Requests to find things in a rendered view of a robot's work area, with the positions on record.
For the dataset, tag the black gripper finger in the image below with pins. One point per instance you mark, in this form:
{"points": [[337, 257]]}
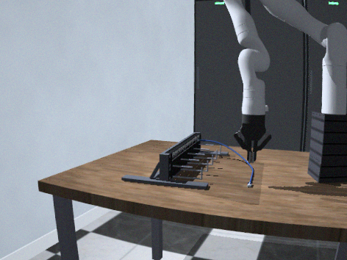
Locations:
{"points": [[247, 147], [256, 148]]}

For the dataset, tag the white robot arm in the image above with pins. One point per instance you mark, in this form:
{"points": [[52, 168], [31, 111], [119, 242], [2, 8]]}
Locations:
{"points": [[256, 58]]}

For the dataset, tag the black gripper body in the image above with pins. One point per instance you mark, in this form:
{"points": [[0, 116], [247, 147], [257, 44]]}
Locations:
{"points": [[253, 123]]}

